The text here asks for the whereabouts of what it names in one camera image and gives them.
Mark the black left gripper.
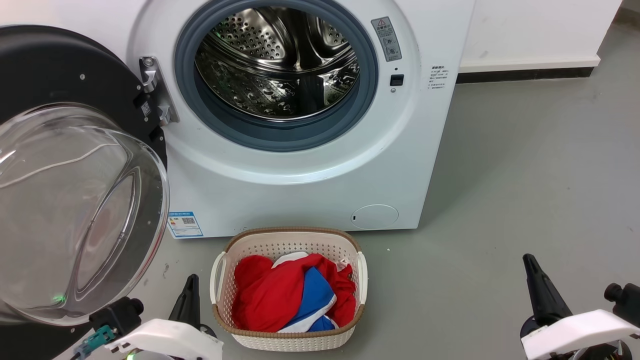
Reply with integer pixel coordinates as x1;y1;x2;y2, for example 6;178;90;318
168;274;218;342

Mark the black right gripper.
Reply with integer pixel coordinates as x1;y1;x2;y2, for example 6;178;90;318
519;254;573;342

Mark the black round glass washer door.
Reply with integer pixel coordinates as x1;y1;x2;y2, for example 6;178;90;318
0;25;171;360

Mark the white front-load washing machine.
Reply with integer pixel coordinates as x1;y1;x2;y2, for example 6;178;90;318
100;0;477;240

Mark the metal washer door hinge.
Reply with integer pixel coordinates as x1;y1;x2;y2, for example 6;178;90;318
138;56;180;127

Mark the red blue white garment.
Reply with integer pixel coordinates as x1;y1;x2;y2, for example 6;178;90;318
231;251;358;334

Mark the blue energy label sticker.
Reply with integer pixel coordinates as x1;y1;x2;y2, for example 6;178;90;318
166;211;204;239

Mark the cream plastic laundry basket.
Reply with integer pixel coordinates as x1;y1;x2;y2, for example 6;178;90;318
210;227;369;352

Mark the round white filter cover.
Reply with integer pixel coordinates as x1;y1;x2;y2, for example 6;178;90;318
350;204;400;231

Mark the black baseboard strip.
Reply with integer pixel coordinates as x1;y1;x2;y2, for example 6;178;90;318
456;66;596;85

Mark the grey warning sticker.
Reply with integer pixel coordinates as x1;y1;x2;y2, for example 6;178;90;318
370;16;403;63

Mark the teal cable connector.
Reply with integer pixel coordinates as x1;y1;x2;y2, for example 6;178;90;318
74;325;117;360

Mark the white power cable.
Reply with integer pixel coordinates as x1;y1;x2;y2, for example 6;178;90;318
0;142;121;189

